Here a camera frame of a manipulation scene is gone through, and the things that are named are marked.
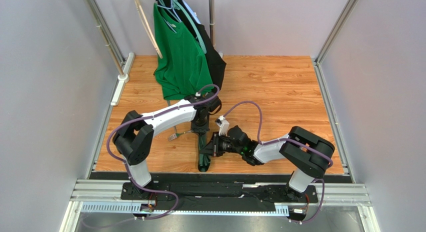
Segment dark green cloth napkin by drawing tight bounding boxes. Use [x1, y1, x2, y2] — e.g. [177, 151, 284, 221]
[197, 131, 213, 173]

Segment silver fork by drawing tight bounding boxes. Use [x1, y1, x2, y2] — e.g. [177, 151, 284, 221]
[167, 130, 193, 142]

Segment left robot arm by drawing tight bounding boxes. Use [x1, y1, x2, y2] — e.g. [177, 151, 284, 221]
[106, 93, 222, 193]

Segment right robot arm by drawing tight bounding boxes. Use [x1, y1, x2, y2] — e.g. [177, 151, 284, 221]
[199, 126, 335, 201]

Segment black t-shirt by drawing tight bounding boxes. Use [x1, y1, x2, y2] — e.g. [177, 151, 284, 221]
[174, 0, 228, 91]

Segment green t-shirt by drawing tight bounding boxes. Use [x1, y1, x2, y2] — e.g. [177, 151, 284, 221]
[153, 3, 213, 101]

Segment teal clothes hanger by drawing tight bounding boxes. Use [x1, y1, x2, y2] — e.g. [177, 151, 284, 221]
[156, 0, 208, 54]

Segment metal rack pole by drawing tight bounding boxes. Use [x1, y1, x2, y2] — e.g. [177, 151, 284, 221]
[208, 0, 216, 47]

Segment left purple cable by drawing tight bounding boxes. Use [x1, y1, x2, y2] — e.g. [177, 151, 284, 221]
[106, 84, 221, 221]

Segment purple cable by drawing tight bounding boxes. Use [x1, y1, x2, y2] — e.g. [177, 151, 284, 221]
[219, 100, 334, 225]
[106, 84, 221, 221]

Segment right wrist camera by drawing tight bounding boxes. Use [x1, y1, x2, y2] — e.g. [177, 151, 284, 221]
[215, 115, 230, 136]

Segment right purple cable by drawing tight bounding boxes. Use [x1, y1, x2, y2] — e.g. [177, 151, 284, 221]
[219, 100, 334, 225]

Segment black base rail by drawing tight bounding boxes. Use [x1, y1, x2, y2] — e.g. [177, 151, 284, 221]
[89, 172, 324, 212]

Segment white corner pole bracket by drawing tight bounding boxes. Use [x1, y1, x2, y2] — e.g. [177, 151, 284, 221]
[110, 52, 136, 106]

